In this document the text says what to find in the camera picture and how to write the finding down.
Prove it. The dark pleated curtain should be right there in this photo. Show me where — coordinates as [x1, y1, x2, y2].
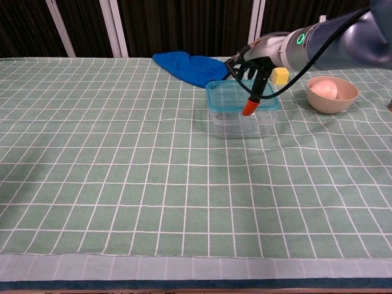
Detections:
[0, 0, 392, 59]

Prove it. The beige bowl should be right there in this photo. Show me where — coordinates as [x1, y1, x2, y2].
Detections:
[306, 76, 360, 115]

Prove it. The green checked tablecloth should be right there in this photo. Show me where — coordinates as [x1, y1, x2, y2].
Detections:
[0, 53, 392, 281]

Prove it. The blue cloth pouch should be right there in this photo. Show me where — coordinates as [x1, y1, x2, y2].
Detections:
[152, 50, 230, 89]

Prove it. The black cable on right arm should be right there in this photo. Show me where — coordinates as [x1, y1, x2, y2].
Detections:
[225, 6, 371, 100]

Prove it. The pink ball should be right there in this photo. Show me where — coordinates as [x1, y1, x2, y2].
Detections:
[309, 80, 339, 100]

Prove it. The white metal frame post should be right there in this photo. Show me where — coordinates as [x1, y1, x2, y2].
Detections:
[45, 0, 77, 58]
[246, 0, 266, 47]
[99, 0, 129, 58]

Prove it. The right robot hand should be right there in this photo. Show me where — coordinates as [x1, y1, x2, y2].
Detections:
[226, 32, 290, 116]

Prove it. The clear plastic container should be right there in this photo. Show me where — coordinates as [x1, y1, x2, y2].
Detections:
[209, 104, 279, 139]

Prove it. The translucent blue square lid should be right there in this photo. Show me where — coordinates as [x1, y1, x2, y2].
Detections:
[205, 78, 280, 113]

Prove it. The yellow cube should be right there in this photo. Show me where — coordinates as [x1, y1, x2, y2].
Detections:
[271, 67, 290, 85]

